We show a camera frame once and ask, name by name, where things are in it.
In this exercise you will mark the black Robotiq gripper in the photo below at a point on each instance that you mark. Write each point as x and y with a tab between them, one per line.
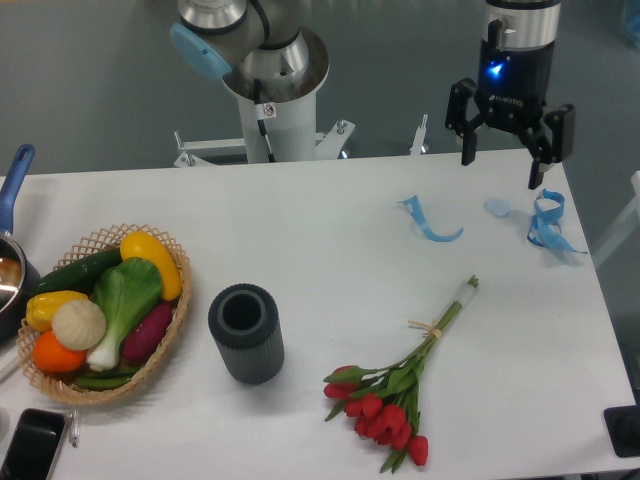
510	96

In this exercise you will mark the red tulip bouquet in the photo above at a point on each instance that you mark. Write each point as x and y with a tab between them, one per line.
384	402

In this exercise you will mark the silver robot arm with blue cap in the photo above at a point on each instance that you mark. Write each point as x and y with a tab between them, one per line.
274	67

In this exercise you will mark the small blue plastic cap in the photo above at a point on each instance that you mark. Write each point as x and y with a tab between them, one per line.
497	207

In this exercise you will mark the silver robot wrist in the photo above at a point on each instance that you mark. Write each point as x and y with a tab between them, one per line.
521	25

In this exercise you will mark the tangled blue ribbon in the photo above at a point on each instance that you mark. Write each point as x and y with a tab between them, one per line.
544	229

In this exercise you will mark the curled blue ribbon strip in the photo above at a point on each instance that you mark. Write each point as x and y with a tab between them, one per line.
414	208

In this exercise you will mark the dark grey ribbed vase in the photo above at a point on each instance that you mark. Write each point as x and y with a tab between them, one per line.
244	322

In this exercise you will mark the yellow squash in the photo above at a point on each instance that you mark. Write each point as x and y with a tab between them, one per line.
139	244

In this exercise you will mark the green bok choy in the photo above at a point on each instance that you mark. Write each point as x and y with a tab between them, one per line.
125	294

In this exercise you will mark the purple sweet potato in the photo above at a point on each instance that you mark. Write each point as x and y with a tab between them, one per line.
142	342

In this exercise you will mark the green cucumber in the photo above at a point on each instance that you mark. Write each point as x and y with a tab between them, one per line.
80	275

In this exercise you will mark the cream steamed bun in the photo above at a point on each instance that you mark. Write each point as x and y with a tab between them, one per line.
79	324

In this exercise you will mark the green pea pods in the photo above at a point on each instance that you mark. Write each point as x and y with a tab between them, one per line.
104	380

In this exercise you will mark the yellow bell pepper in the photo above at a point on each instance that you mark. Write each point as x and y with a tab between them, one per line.
42	307

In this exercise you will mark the orange fruit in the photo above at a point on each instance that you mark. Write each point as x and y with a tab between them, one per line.
51	356

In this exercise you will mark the woven wicker basket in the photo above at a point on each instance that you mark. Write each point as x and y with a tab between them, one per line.
97	241

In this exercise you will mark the clear pen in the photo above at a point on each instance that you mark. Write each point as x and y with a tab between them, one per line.
74	432

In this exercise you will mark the black smartphone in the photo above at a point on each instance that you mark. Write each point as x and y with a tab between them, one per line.
34	445

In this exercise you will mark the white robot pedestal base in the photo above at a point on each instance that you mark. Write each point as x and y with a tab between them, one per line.
271	133

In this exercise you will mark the blue handled saucepan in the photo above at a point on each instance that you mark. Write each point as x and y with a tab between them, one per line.
18	276

